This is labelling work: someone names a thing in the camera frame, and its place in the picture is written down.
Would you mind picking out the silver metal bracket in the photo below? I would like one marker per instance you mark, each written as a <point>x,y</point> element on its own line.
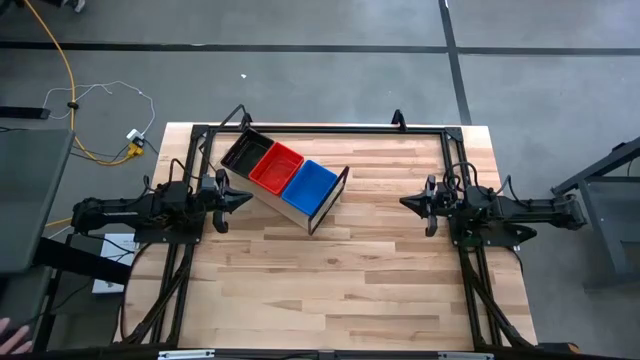
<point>465,356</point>
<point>185,354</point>

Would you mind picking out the black plastic basket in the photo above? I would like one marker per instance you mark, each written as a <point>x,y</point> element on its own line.
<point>247,155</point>

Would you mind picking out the red plastic basket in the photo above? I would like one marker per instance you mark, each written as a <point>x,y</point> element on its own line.
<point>276,169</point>

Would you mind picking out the wooden shelf with black frame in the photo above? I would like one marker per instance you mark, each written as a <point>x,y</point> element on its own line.
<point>270,198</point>

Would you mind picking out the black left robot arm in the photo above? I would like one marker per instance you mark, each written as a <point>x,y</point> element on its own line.
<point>115,212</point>

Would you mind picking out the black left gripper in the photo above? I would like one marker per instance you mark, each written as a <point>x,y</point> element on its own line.
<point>215,200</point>

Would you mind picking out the black metal stand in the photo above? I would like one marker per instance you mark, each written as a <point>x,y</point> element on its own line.
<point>595,167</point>

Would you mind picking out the blue plastic basket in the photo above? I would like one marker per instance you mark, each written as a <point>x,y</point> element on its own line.
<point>310,188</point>

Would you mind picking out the black aluminium table frame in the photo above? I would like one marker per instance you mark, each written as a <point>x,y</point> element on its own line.
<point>320,129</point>

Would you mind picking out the white box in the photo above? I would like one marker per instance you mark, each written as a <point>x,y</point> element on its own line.
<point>117,247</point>

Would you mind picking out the yellow plug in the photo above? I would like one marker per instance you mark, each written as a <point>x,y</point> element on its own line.
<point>134,149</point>

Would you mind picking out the black triangular frame bracket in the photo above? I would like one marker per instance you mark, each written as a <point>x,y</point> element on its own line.
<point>399,122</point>
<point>246,122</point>

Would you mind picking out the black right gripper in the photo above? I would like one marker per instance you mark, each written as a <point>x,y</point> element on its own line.
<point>437,202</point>

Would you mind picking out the black wheeled base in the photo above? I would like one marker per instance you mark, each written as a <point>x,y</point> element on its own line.
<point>70,5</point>

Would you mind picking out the thin black bent rod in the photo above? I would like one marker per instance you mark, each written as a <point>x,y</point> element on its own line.
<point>232,113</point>

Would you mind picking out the black flat beam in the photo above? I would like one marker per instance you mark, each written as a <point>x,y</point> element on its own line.
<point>80,260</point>

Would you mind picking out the white plug adapter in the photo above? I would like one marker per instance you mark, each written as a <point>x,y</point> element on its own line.
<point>134,135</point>

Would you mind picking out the person's hand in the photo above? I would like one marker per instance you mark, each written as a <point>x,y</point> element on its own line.
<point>15,340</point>

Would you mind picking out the grey flat panel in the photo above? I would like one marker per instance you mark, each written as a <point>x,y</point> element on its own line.
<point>30,200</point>

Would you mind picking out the black floor stand foot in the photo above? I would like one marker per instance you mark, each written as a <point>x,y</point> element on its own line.
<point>25,113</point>

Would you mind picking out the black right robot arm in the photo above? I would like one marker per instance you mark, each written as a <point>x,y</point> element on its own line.
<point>525,215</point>

